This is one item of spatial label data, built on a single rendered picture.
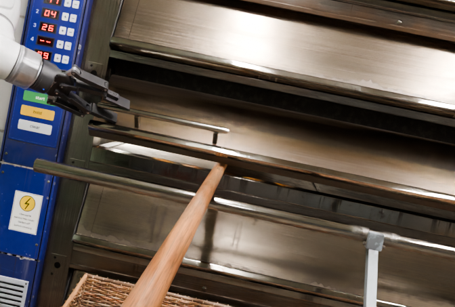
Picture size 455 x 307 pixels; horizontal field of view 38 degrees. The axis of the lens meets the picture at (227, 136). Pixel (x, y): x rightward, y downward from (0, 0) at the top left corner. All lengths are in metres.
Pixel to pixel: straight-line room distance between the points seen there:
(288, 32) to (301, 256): 0.58
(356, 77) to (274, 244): 0.48
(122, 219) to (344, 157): 0.60
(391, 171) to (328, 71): 0.30
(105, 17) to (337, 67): 0.62
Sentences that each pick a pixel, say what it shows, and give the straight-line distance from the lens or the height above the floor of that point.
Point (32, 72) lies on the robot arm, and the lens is 1.57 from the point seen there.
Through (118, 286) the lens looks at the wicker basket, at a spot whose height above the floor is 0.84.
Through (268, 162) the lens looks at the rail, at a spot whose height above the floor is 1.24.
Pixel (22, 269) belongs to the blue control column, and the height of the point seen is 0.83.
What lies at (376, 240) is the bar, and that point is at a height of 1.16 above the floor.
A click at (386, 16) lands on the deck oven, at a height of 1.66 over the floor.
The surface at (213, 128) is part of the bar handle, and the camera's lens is 1.63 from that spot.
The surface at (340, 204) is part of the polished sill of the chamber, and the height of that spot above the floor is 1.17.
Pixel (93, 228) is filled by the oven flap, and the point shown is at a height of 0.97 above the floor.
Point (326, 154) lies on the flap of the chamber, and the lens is 1.70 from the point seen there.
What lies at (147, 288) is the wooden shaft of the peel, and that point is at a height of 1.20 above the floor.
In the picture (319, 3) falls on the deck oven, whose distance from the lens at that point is 1.76.
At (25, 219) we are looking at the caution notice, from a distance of 1.84.
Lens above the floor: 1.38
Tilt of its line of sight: 3 degrees down
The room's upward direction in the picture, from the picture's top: 12 degrees clockwise
